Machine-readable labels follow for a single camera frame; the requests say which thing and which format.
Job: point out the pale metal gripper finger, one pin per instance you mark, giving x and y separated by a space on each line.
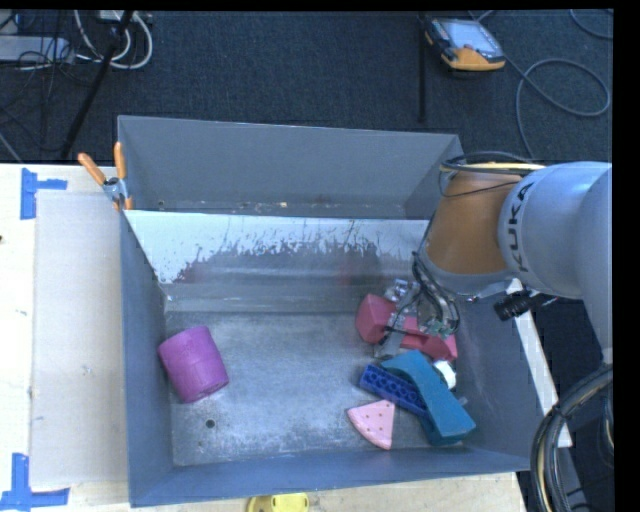
390 346
397 317

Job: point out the pink-red block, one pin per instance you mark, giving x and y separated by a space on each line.
372 317

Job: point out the blue studded brick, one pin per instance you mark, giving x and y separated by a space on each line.
387 385

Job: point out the small white object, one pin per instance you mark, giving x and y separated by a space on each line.
446 372

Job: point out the teal curved block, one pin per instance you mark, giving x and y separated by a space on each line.
435 400

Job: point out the pink wedge with dots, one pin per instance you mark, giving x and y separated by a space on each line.
375 422

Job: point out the grey metal bin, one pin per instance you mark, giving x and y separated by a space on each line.
290 380

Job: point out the purple cup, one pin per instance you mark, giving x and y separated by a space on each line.
195 365

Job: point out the pale flat board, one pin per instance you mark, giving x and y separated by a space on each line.
75 325

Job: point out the black cylinder on white bracket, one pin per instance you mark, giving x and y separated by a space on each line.
512 302

